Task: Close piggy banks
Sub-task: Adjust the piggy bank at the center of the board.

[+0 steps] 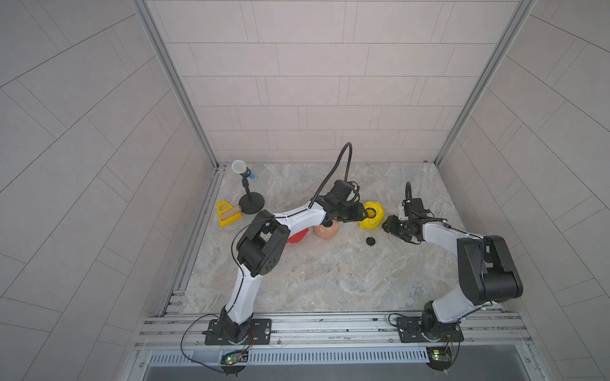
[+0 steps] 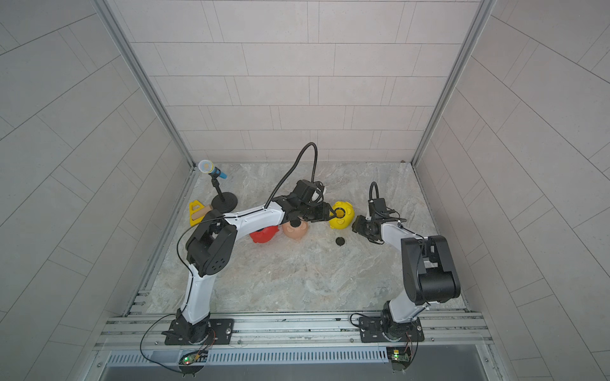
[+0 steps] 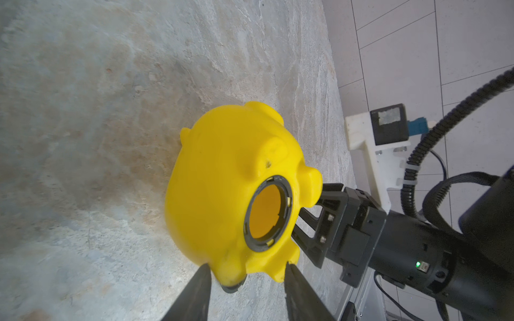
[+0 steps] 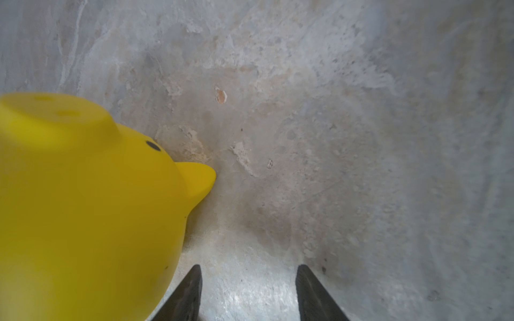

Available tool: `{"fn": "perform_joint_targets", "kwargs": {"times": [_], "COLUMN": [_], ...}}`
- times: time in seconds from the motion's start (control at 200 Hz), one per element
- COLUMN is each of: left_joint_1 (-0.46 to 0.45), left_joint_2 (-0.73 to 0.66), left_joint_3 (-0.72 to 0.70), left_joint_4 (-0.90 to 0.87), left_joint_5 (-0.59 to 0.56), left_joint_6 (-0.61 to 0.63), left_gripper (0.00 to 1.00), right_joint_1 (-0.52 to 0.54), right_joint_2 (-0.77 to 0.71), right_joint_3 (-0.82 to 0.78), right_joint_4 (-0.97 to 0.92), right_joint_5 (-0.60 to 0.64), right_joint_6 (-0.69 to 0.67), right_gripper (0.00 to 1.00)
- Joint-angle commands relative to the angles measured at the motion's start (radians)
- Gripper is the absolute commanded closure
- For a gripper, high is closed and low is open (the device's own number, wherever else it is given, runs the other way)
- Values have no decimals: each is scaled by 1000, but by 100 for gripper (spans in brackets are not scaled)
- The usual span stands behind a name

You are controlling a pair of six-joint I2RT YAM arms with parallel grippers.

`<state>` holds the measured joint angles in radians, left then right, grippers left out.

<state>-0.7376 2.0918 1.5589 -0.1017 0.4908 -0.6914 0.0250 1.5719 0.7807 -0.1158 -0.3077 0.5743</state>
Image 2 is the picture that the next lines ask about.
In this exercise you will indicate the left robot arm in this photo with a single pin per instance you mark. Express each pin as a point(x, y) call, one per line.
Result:
point(209, 248)

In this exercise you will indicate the circuit board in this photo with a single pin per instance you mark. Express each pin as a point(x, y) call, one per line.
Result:
point(192, 358)
point(399, 357)

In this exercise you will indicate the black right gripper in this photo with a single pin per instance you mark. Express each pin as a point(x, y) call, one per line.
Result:
point(359, 225)

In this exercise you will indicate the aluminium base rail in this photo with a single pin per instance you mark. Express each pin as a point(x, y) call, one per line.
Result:
point(290, 330)

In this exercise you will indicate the red piggy bank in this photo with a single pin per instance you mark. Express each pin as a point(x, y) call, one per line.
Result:
point(264, 235)

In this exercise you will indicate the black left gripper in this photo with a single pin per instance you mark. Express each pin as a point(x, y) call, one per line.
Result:
point(323, 212)

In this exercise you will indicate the aluminium corner post right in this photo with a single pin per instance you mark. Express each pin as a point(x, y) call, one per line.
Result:
point(472, 36)

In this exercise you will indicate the left circuit board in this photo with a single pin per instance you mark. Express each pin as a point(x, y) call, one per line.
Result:
point(192, 358)

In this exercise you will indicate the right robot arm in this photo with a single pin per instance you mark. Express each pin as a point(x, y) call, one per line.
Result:
point(428, 272)

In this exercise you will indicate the pink piggy bank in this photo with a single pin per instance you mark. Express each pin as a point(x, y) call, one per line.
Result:
point(295, 232)

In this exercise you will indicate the aluminium corner post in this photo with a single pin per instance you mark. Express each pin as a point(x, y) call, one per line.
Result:
point(472, 36)
point(118, 36)

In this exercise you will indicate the aluminium corner post left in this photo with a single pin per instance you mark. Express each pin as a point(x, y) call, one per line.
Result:
point(118, 36)

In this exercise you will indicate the toy microphone on stand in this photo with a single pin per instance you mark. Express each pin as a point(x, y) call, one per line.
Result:
point(224, 202)

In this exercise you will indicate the yellow piggy bank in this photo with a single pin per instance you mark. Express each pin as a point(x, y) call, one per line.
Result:
point(343, 215)

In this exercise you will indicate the right circuit board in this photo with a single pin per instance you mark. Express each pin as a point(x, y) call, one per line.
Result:
point(399, 357)

